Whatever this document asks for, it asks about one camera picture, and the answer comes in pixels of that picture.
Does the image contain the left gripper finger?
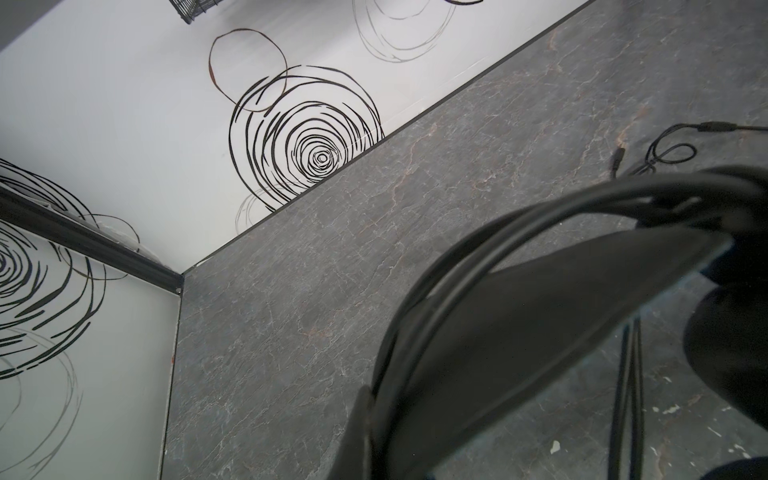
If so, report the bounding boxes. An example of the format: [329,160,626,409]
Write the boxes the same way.
[328,385,374,480]

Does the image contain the black blue headphones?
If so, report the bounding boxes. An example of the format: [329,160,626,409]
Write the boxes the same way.
[368,166,767,479]

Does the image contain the black wire basket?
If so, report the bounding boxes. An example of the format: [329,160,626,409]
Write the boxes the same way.
[169,0,221,25]

